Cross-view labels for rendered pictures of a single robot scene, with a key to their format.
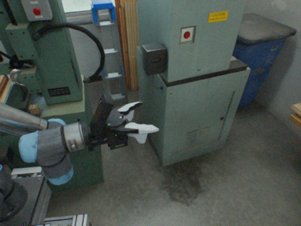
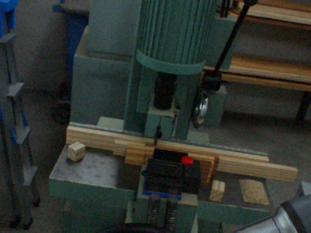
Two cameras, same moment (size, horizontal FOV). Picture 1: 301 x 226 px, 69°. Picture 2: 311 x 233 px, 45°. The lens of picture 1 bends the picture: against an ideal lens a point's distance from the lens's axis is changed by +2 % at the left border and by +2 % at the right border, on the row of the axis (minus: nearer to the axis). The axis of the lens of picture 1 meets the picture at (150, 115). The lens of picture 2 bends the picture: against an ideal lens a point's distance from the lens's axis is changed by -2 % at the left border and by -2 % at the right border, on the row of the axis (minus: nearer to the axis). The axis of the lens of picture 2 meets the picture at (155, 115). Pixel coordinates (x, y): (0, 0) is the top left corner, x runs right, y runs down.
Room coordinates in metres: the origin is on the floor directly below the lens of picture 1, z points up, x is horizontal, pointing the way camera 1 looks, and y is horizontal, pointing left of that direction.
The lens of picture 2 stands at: (0.93, 1.77, 1.50)
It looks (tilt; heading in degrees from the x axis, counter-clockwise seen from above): 26 degrees down; 282
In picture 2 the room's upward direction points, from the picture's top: 10 degrees clockwise
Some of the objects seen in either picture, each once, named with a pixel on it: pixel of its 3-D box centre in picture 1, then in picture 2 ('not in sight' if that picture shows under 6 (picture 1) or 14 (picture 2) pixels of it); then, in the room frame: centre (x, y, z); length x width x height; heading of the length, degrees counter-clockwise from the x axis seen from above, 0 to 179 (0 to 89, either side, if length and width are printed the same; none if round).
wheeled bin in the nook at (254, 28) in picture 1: (236, 67); (94, 60); (2.08, -0.92, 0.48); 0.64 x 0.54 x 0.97; 23
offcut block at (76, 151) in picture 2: not in sight; (76, 151); (1.31, 0.95, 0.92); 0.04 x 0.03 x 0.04; 73
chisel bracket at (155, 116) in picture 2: (6, 67); (160, 117); (1.11, 0.83, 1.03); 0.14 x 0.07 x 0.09; 104
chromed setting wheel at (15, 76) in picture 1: (23, 77); (200, 110); (1.02, 0.70, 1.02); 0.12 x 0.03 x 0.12; 104
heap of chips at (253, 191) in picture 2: not in sight; (254, 188); (0.81, 0.87, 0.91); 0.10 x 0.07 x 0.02; 104
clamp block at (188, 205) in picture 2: not in sight; (165, 198); (1.02, 1.03, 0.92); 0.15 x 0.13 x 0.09; 14
